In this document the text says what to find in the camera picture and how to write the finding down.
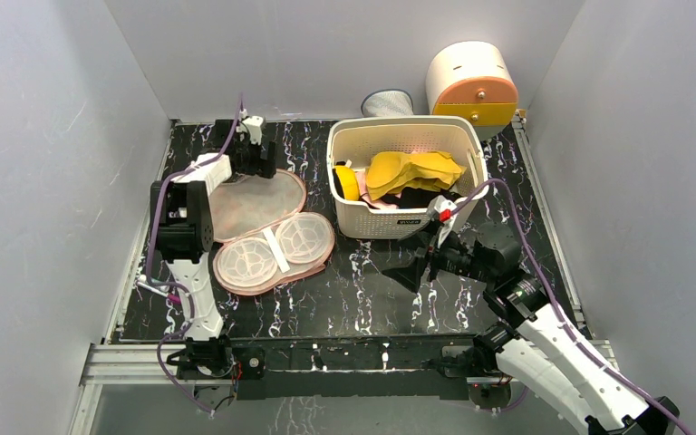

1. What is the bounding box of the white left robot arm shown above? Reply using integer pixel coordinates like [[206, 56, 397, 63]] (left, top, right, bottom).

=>
[[145, 114, 277, 342]]

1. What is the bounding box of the white mesh cylinder bag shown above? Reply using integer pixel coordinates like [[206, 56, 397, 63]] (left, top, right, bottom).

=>
[[361, 89, 414, 117]]

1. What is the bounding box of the cream perforated plastic basket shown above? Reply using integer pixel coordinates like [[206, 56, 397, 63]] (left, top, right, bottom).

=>
[[326, 116, 488, 239]]

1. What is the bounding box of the orange floral bra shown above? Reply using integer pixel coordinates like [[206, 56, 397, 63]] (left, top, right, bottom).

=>
[[209, 169, 335, 296]]

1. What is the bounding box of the aluminium front frame rail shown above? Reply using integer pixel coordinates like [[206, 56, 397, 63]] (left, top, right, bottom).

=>
[[81, 335, 472, 386]]

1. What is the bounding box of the cream orange drawer box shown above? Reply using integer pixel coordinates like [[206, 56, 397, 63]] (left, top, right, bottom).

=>
[[425, 41, 518, 140]]

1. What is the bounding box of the yellow garment in basket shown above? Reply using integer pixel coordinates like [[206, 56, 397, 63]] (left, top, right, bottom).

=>
[[332, 165, 361, 201]]

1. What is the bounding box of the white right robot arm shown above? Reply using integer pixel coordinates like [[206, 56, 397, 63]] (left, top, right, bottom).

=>
[[383, 221, 679, 434]]

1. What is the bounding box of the black bra in basket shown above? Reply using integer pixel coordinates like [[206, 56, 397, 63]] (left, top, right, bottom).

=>
[[380, 188, 461, 209]]

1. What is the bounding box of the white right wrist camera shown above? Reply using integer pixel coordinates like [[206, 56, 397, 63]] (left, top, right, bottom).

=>
[[427, 196, 457, 248]]

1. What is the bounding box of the yellow bra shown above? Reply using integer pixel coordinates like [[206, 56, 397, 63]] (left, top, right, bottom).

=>
[[365, 151, 466, 200]]

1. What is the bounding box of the pink bra in basket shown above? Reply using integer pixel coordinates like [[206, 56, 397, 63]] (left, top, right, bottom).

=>
[[354, 169, 401, 210]]

